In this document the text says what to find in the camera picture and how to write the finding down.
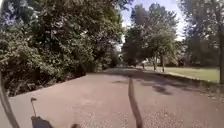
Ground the grey asphalt path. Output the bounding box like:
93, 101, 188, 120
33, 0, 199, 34
0, 67, 224, 128

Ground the group of tall trees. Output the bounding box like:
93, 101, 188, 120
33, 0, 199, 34
121, 2, 183, 73

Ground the wood of leafy trees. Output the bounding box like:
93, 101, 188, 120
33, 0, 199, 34
0, 0, 134, 98

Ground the pale kerb strip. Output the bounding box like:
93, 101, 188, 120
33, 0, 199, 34
143, 68, 224, 88

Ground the grass field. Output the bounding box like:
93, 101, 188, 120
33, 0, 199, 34
145, 65, 224, 84

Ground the large tree with dark trunk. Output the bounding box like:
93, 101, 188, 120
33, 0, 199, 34
177, 0, 224, 85

